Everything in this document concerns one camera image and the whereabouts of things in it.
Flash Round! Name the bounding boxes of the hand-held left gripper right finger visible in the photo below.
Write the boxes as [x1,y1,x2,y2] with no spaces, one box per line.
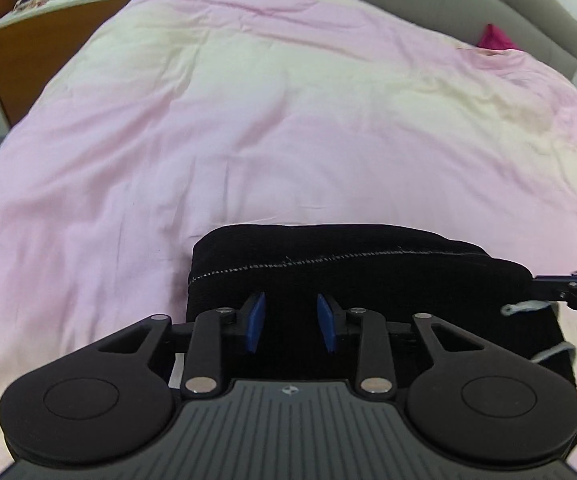
[315,292,490,395]

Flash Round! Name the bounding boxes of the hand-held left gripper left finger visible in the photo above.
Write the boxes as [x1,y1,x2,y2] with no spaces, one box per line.
[96,291,268,395]

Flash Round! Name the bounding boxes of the black pants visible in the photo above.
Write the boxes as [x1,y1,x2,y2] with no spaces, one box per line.
[186,223,577,392]

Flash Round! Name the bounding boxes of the pink duvet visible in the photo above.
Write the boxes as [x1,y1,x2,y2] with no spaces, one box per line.
[0,0,577,468]

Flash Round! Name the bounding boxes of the magenta cloth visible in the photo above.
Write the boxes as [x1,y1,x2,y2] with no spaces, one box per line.
[475,23,522,52]

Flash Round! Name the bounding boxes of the grey padded headboard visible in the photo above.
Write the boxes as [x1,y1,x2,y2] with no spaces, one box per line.
[268,0,577,82]

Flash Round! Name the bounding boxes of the wooden cabinet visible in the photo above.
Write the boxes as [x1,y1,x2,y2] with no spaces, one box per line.
[0,0,162,127]

